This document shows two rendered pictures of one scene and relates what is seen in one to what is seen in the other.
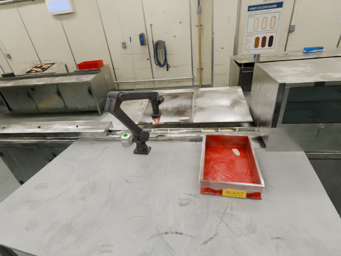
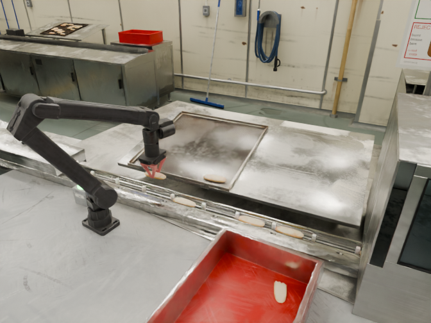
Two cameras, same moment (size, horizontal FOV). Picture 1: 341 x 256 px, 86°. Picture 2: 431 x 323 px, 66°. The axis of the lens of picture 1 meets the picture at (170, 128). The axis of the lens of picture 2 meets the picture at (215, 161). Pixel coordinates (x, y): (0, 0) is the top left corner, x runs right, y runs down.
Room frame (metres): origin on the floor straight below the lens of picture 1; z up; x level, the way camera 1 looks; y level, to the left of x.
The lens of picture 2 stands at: (0.30, -0.41, 1.62)
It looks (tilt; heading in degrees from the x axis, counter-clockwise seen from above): 29 degrees down; 14
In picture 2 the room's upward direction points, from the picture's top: straight up
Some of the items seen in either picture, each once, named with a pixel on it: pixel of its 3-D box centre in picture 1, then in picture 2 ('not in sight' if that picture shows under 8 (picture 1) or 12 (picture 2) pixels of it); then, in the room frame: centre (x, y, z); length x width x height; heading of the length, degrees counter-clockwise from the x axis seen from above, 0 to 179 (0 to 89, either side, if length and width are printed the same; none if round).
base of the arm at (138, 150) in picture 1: (141, 146); (99, 215); (1.15, 0.24, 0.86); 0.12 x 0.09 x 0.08; 71
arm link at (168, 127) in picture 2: (156, 98); (157, 124); (1.39, 0.08, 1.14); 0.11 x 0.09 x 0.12; 147
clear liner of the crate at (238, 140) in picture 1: (227, 160); (236, 310); (0.87, -0.33, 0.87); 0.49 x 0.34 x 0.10; 165
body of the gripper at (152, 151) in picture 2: (156, 110); (151, 149); (1.35, 0.10, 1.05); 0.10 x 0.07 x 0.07; 169
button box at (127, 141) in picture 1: (127, 141); (87, 196); (1.27, 0.37, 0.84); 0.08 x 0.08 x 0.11; 79
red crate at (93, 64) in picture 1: (91, 64); (140, 36); (4.79, 1.77, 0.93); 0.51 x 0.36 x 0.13; 83
